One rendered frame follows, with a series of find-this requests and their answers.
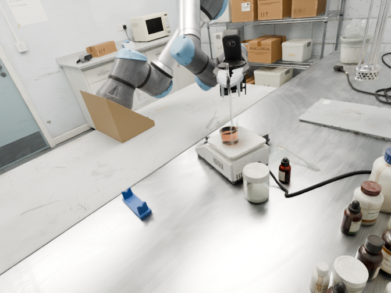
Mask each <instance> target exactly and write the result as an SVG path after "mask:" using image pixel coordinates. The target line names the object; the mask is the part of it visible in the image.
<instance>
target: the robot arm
mask: <svg viewBox="0 0 391 293"><path fill-rule="evenodd" d="M227 5H228V0H179V18H178V27H177V29H176V30H175V32H174V33H173V35H172V36H171V38H170V40H169V41H168V43H167V44H166V46H165V48H164V49H163V51H162V52H161V54H160V55H159V57H158V59H156V60H152V61H151V63H150V64H148V63H147V61H148V58H147V57H146V56H145V55H143V54H142V53H139V52H137V51H134V50H131V49H127V48H122V49H120V50H119V52H118V54H117V56H116V57H115V61H114V63H113V65H112V68H111V71H110V73H109V76H108V78H107V80H106V82H104V83H103V85H102V86H101V87H100V88H99V89H98V90H97V92H96V94H95V95H97V96H99V97H103V98H106V99H107V98H108V99H109V100H110V101H112V102H115V103H117V104H119V105H122V106H124V107H126V108H128V109H130V110H132V108H133V97H134V91H135V89H136V88H138V89H139V90H141V91H143V92H145V93H146V94H148V95H149V96H151V97H154V98H158V99H159V98H163V97H165V96H167V95H168V94H169V93H170V91H171V89H172V85H173V80H172V79H173V77H174V75H173V71H174V69H175V68H176V66H177V65H178V63H179V64H180V65H182V66H184V67H185V68H186V69H188V70H189V71H190V72H192V73H193V74H194V75H195V81H196V83H197V85H198V86H199V87H200V88H201V89H202V90H203V91H209V90H210V89H211V88H213V87H216V86H217V84H219V85H220V95H221V96H222V97H223V98H224V96H228V81H227V74H226V64H227V63H228V64H229V77H230V84H229V86H230V91H232V92H231V93H236V92H237V93H238V96H239V97H240V92H243V89H245V95H246V73H249V65H248V64H247V58H248V53H247V50H246V48H245V46H244V45H243V44H241V36H240V30H228V31H224V32H223V34H222V43H223V50H224V53H222V54H221V55H219V56H218V57H217V58H216V59H214V60H212V59H211V58H210V57H209V56H208V55H207V54H206V53H204V52H203V51H202V50H201V29H202V27H203V25H204V24H205V23H210V22H211V20H216V19H218V17H221V16H222V15H223V13H224V11H225V10H226V7H227ZM243 83H245V86H244V87H243ZM236 90H237V91H236Z"/></svg>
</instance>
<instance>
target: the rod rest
mask: <svg viewBox="0 0 391 293"><path fill-rule="evenodd" d="M121 193H122V196H123V198H122V201H123V202H124V203H125V204H126V205H127V206H128V207H129V208H130V209H131V210H132V211H133V212H134V213H135V214H136V216H137V217H138V218H139V219H140V220H142V219H143V218H145V217H146V216H148V215H149V214H150V213H151V212H152V210H151V208H149V207H148V206H147V203H146V201H142V200H141V199H140V198H139V197H138V196H137V195H135V194H134V193H133V192H132V190H131V188H130V187H128V188H127V190H126V191H121Z"/></svg>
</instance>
